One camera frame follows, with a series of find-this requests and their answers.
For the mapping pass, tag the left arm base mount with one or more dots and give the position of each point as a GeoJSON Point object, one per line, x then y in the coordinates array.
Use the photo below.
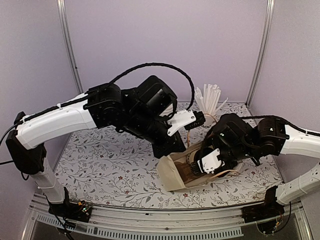
{"type": "Point", "coordinates": [80, 211]}

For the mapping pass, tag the kraft paper bag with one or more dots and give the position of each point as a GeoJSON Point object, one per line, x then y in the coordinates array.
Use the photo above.
{"type": "Point", "coordinates": [171, 179]}

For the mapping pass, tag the brown cardboard cup carrier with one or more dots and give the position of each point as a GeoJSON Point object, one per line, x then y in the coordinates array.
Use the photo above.
{"type": "Point", "coordinates": [185, 172]}

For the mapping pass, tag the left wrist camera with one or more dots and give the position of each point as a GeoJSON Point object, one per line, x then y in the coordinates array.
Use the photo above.
{"type": "Point", "coordinates": [187, 119]}

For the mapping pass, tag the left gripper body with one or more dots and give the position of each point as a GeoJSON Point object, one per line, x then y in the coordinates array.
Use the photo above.
{"type": "Point", "coordinates": [160, 150]}

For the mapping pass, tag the bundle of wrapped white straws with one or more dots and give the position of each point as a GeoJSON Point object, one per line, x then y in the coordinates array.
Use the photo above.
{"type": "Point", "coordinates": [208, 98]}

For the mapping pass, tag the white cup holding straws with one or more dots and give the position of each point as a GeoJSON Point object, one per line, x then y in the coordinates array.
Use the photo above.
{"type": "Point", "coordinates": [208, 124]}

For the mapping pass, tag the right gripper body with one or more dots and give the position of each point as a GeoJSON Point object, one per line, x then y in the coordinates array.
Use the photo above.
{"type": "Point", "coordinates": [225, 169]}

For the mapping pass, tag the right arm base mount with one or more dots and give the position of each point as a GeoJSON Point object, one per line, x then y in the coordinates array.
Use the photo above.
{"type": "Point", "coordinates": [269, 208]}

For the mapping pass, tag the aluminium frame post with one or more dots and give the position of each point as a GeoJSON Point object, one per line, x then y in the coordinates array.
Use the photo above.
{"type": "Point", "coordinates": [61, 6]}
{"type": "Point", "coordinates": [270, 5]}

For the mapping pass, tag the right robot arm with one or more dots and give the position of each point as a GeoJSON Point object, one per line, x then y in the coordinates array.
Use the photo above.
{"type": "Point", "coordinates": [232, 139]}

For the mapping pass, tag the floral table mat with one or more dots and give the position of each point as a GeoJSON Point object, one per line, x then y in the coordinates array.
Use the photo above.
{"type": "Point", "coordinates": [104, 167]}

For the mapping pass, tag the right aluminium frame post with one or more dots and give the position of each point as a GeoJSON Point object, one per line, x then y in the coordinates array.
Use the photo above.
{"type": "Point", "coordinates": [270, 5]}

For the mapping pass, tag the left aluminium frame post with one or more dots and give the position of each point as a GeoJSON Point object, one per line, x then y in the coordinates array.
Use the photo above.
{"type": "Point", "coordinates": [61, 6]}

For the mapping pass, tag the aluminium front rail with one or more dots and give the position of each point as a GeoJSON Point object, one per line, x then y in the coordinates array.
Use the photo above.
{"type": "Point", "coordinates": [124, 223]}

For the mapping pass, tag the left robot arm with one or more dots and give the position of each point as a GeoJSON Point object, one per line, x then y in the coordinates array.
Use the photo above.
{"type": "Point", "coordinates": [148, 111]}

